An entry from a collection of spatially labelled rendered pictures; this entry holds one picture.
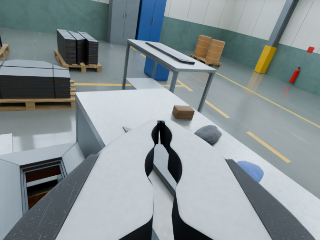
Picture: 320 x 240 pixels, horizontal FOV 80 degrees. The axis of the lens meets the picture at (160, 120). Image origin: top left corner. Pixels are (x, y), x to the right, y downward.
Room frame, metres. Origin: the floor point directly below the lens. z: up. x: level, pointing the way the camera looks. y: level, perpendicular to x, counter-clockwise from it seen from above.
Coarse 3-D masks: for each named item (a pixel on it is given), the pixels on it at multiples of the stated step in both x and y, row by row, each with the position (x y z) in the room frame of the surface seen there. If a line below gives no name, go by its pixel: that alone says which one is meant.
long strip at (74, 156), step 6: (78, 144) 0.73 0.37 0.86; (72, 150) 0.68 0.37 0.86; (78, 150) 0.69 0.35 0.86; (66, 156) 0.64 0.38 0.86; (72, 156) 0.65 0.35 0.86; (78, 156) 0.65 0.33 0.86; (66, 162) 0.60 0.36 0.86; (72, 162) 0.61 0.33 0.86; (78, 162) 0.62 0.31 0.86; (66, 168) 0.57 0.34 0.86; (72, 168) 0.58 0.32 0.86
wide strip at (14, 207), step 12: (0, 168) 0.50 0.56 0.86; (12, 168) 0.51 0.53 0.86; (0, 180) 0.45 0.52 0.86; (12, 180) 0.46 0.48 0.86; (0, 192) 0.40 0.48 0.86; (12, 192) 0.41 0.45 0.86; (0, 204) 0.36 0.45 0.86; (12, 204) 0.37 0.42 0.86; (0, 216) 0.33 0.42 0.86; (12, 216) 0.34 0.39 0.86; (0, 228) 0.30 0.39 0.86
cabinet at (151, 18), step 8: (144, 0) 8.28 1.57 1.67; (152, 0) 8.46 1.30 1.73; (160, 0) 8.64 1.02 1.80; (144, 8) 8.30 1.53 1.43; (152, 8) 8.49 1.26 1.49; (160, 8) 8.68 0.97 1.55; (144, 16) 8.33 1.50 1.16; (152, 16) 8.52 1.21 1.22; (160, 16) 8.71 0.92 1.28; (144, 24) 8.35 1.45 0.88; (152, 24) 8.55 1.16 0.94; (160, 24) 8.75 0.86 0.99; (136, 32) 8.40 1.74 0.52; (144, 32) 8.38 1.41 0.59; (152, 32) 8.58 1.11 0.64; (160, 32) 8.79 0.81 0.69; (144, 40) 8.41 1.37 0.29; (152, 40) 8.61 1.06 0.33
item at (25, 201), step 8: (48, 160) 0.59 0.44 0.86; (56, 160) 0.61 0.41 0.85; (24, 168) 0.54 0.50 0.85; (32, 168) 0.55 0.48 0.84; (40, 168) 0.57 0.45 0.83; (48, 168) 0.58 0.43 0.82; (64, 168) 0.58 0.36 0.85; (24, 176) 0.51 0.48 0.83; (64, 176) 0.55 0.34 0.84; (24, 184) 0.48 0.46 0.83; (24, 192) 0.44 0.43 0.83; (24, 200) 0.40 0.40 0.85; (24, 208) 0.38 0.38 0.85
